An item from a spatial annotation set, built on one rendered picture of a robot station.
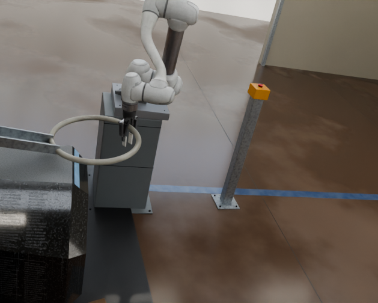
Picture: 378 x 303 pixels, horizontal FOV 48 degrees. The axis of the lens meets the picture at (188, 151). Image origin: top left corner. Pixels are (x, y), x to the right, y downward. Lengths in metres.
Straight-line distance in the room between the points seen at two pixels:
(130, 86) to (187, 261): 1.36
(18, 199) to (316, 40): 6.62
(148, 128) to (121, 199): 0.65
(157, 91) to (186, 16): 0.52
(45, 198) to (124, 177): 1.18
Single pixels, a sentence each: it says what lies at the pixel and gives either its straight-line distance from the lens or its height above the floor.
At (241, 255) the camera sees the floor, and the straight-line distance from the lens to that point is 3.28.
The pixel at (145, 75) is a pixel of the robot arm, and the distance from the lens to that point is 2.98.
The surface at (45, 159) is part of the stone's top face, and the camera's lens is 2.32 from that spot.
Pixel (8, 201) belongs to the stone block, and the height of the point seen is 0.80.
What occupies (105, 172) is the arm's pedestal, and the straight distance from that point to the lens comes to 3.20.
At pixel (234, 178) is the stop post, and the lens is 3.57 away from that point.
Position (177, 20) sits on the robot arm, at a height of 1.53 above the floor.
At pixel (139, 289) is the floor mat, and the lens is 2.84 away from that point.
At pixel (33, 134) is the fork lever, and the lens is 2.30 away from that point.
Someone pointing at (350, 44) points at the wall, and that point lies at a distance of 8.40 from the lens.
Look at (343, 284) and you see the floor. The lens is 3.45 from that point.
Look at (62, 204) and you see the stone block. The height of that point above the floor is 0.79.
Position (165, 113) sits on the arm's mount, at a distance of 3.00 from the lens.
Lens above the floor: 2.12
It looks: 29 degrees down
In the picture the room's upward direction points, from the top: 13 degrees clockwise
